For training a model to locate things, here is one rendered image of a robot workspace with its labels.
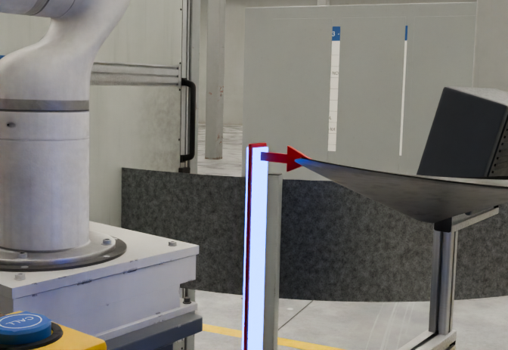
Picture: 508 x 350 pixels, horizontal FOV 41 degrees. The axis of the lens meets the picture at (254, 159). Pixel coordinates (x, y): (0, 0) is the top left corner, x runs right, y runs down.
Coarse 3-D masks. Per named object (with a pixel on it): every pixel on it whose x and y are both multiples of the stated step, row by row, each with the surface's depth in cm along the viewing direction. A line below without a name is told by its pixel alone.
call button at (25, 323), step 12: (24, 312) 48; (0, 324) 46; (12, 324) 46; (24, 324) 46; (36, 324) 46; (48, 324) 46; (0, 336) 45; (12, 336) 45; (24, 336) 45; (36, 336) 45
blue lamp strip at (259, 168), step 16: (256, 160) 64; (256, 176) 64; (256, 192) 64; (256, 208) 65; (256, 224) 65; (256, 240) 65; (256, 256) 65; (256, 272) 65; (256, 288) 66; (256, 304) 66; (256, 320) 66; (256, 336) 66
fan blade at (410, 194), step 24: (312, 168) 53; (336, 168) 50; (360, 192) 61; (384, 192) 60; (408, 192) 59; (432, 192) 58; (456, 192) 57; (480, 192) 56; (504, 192) 56; (408, 216) 67; (432, 216) 66
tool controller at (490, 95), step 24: (456, 96) 111; (480, 96) 109; (504, 96) 120; (456, 120) 111; (480, 120) 109; (504, 120) 108; (432, 144) 114; (456, 144) 112; (480, 144) 109; (504, 144) 110; (432, 168) 114; (456, 168) 112; (480, 168) 109; (504, 168) 116
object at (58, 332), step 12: (48, 336) 46; (60, 336) 46; (72, 336) 47; (84, 336) 47; (0, 348) 44; (12, 348) 44; (24, 348) 44; (36, 348) 44; (48, 348) 44; (60, 348) 44; (72, 348) 45; (84, 348) 45; (96, 348) 46
